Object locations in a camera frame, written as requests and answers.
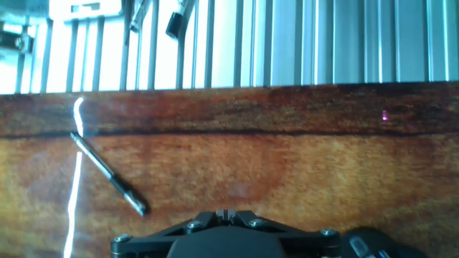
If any clear barrel black ballpoint pen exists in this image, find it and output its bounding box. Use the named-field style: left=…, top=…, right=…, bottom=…
left=70, top=131, right=148, bottom=217

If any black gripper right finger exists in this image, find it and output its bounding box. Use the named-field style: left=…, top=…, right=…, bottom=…
left=227, top=209, right=341, bottom=258

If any black mesh pen holder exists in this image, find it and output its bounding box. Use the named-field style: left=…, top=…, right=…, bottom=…
left=340, top=226, right=430, bottom=258

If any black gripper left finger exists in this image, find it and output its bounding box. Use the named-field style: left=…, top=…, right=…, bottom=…
left=110, top=209, right=227, bottom=258

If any white marker with black cap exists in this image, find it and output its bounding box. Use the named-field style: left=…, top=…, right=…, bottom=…
left=165, top=0, right=197, bottom=39

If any glossy wooden board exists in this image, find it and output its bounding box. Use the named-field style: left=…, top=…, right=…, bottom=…
left=0, top=81, right=459, bottom=258

